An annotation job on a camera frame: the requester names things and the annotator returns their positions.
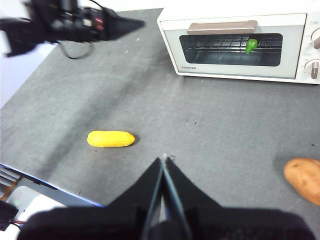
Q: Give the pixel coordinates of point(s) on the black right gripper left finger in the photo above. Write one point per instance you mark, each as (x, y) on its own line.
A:
(87, 223)

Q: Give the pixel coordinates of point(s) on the brown potato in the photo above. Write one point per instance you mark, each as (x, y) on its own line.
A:
(305, 180)

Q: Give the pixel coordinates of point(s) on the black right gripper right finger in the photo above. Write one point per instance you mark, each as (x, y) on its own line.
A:
(237, 225)

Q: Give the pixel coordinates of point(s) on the beige oven knob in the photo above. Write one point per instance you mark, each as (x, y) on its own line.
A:
(313, 68)
(316, 37)

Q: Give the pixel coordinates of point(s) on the yellow corn cob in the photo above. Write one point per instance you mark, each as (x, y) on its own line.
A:
(110, 139)

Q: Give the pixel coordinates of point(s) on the purple eggplant with green stem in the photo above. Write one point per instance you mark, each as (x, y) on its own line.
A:
(250, 45)

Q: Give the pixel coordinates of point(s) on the white box device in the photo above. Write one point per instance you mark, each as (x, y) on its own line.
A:
(27, 200)

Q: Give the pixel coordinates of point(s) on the white toaster oven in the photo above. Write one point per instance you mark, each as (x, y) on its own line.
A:
(308, 17)

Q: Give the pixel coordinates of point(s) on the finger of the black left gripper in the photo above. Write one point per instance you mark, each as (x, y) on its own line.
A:
(120, 27)

